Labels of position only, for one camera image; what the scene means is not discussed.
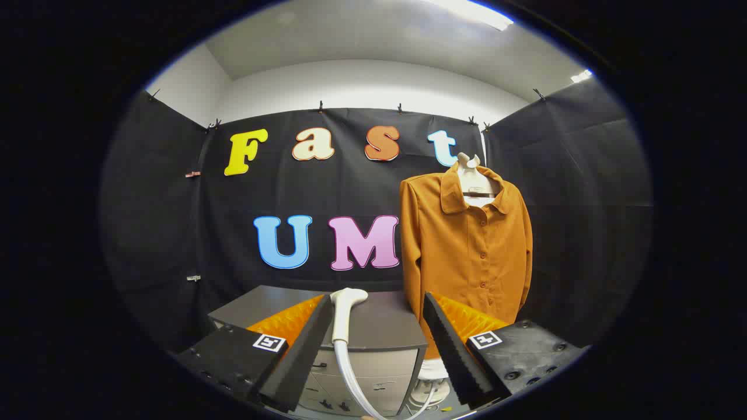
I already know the long ceiling light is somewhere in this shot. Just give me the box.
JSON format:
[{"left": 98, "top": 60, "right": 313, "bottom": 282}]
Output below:
[{"left": 429, "top": 0, "right": 515, "bottom": 31}]

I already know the orange button shirt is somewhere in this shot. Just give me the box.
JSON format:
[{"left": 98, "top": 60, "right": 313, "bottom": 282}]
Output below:
[{"left": 399, "top": 163, "right": 533, "bottom": 360}]

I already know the white clothes hanger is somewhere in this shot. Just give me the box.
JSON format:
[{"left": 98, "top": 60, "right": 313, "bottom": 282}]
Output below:
[{"left": 456, "top": 153, "right": 502, "bottom": 208}]

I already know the grey cabinet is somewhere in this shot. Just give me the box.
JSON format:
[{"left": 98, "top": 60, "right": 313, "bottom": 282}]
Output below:
[{"left": 207, "top": 285, "right": 430, "bottom": 418}]

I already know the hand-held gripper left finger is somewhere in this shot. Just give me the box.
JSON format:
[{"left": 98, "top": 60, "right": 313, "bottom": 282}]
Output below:
[{"left": 175, "top": 293, "right": 334, "bottom": 414}]

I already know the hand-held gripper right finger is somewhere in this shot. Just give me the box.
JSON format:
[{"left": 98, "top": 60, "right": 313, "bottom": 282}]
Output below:
[{"left": 421, "top": 292, "right": 589, "bottom": 410}]

